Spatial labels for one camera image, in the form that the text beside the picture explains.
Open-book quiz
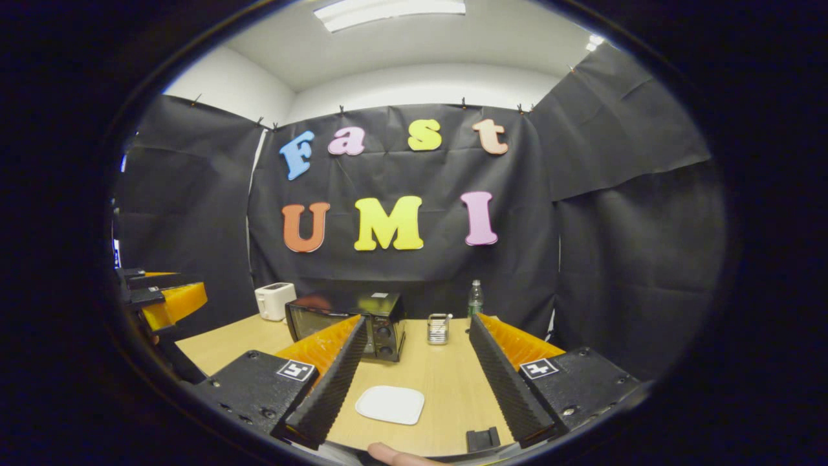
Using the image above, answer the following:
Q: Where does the black backdrop cloth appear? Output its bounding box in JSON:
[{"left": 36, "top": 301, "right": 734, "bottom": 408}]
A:
[{"left": 113, "top": 42, "right": 728, "bottom": 383}]

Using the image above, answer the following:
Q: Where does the small black block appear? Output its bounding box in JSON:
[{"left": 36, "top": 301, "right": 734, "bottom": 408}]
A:
[{"left": 466, "top": 427, "right": 501, "bottom": 453}]

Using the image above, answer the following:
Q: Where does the white and blue panel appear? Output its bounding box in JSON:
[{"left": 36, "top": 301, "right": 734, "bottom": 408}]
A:
[{"left": 113, "top": 154, "right": 128, "bottom": 269}]

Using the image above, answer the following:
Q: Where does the large ceiling light panel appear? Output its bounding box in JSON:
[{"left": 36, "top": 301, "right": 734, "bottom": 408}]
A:
[{"left": 314, "top": 0, "right": 466, "bottom": 33}]

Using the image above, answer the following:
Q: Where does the white square plate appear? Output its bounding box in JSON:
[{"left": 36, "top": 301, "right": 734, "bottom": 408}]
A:
[{"left": 354, "top": 386, "right": 426, "bottom": 426}]

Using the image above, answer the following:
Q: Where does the white toaster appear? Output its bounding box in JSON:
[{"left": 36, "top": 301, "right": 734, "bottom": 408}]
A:
[{"left": 254, "top": 282, "right": 298, "bottom": 322}]

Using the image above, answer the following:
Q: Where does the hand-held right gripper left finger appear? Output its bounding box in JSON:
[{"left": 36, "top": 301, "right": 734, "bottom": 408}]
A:
[{"left": 194, "top": 315, "right": 369, "bottom": 450}]

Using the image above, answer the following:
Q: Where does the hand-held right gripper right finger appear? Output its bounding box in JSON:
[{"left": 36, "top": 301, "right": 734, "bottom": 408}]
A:
[{"left": 469, "top": 313, "right": 641, "bottom": 449}]

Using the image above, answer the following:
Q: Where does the wire mesh cup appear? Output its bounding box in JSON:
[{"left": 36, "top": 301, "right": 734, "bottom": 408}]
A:
[{"left": 427, "top": 313, "right": 452, "bottom": 346}]

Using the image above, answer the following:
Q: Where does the black electric oven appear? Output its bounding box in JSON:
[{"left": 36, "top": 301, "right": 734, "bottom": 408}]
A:
[{"left": 285, "top": 291, "right": 407, "bottom": 362}]

